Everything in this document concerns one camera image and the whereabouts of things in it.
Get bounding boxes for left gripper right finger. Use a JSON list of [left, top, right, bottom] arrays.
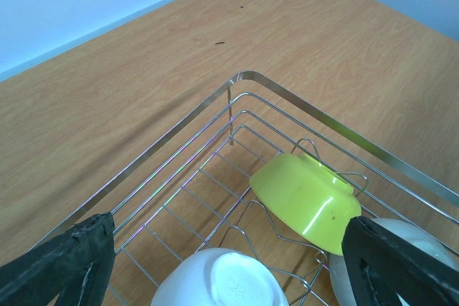
[[342, 216, 458, 305]]

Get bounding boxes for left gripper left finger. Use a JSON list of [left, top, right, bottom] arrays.
[[1, 212, 115, 305]]

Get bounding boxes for white bowl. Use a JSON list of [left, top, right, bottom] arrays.
[[151, 248, 288, 306], [329, 216, 458, 305]]

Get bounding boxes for yellow-green bowl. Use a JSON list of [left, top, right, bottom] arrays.
[[249, 153, 361, 256]]

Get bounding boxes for wire dish rack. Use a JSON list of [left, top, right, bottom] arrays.
[[50, 71, 458, 305]]

